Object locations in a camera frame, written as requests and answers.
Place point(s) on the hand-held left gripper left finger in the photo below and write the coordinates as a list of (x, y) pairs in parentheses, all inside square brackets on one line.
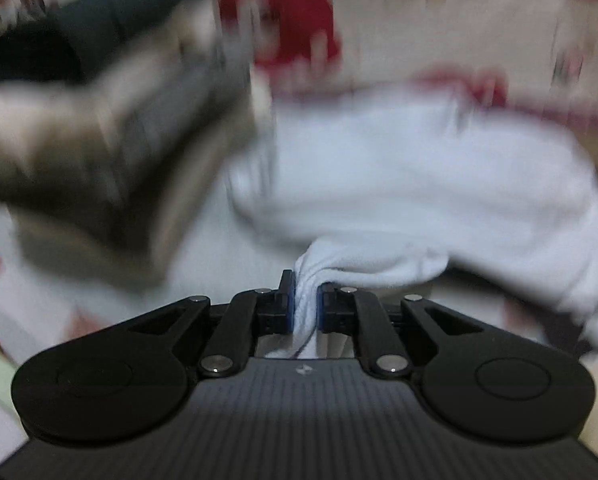
[(290, 306)]

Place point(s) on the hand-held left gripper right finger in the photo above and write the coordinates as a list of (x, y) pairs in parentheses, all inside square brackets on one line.
[(323, 310)]

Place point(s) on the white garment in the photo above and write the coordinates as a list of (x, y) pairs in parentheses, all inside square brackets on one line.
[(404, 185)]

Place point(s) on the checkered bed sheet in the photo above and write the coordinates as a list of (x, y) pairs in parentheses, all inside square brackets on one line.
[(214, 270)]

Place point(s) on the cream quilt with red bears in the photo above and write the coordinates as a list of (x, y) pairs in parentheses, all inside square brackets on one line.
[(379, 20)]

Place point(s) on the dark folded cloth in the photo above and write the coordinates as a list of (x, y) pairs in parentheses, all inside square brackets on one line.
[(119, 15)]

